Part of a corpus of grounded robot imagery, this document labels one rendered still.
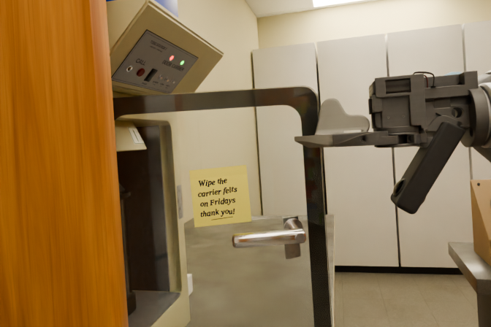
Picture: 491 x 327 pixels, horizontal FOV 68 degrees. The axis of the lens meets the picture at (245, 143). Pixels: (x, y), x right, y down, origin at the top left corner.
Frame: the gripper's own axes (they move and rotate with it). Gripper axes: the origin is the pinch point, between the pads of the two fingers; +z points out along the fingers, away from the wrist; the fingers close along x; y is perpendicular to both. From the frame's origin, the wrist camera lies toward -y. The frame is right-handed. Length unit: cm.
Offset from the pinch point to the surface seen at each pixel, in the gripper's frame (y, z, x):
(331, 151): -15, 1, -305
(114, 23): 16.6, 22.3, 6.5
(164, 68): 13.5, 22.6, -7.3
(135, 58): 13.4, 22.6, 1.4
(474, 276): -37, -36, -55
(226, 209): -8.2, 10.7, 1.2
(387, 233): -92, -45, -305
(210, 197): -6.4, 12.7, 1.8
